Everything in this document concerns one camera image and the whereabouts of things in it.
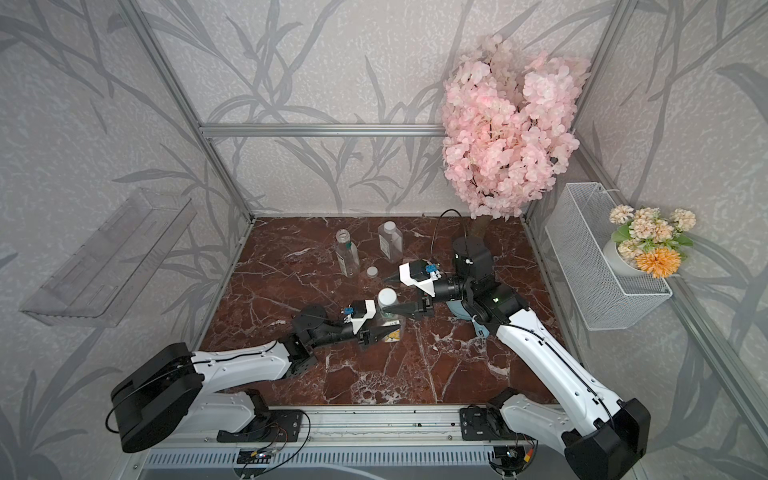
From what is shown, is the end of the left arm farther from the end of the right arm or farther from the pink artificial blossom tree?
the pink artificial blossom tree

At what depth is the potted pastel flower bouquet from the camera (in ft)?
1.79

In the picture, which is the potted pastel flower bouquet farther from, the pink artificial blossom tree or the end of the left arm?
the end of the left arm

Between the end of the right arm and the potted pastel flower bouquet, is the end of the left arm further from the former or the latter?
the potted pastel flower bouquet
